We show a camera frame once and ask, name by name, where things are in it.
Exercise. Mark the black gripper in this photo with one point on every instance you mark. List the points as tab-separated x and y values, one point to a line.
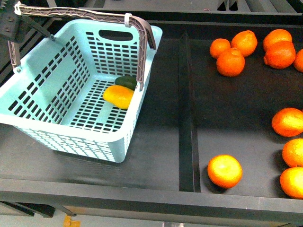
14	24

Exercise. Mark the light blue plastic basket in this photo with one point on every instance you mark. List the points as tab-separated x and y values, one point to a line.
56	95

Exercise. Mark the yellow mango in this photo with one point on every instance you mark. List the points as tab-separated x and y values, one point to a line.
119	96

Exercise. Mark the green avocado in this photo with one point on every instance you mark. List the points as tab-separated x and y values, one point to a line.
126	81

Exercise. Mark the brown basket handle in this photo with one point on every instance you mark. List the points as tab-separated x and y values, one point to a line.
144	29

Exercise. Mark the white zip tie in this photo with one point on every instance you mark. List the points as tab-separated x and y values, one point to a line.
127	20

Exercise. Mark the orange top middle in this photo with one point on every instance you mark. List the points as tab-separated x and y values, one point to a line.
218	46

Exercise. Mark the orange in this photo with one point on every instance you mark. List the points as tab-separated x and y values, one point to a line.
224	171
218	46

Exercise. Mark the black shelf divider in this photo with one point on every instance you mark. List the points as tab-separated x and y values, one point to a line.
189	168

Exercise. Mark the orange top large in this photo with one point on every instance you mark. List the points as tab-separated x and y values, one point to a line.
246	42

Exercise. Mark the orange front centre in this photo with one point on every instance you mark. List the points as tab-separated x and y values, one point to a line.
224	171

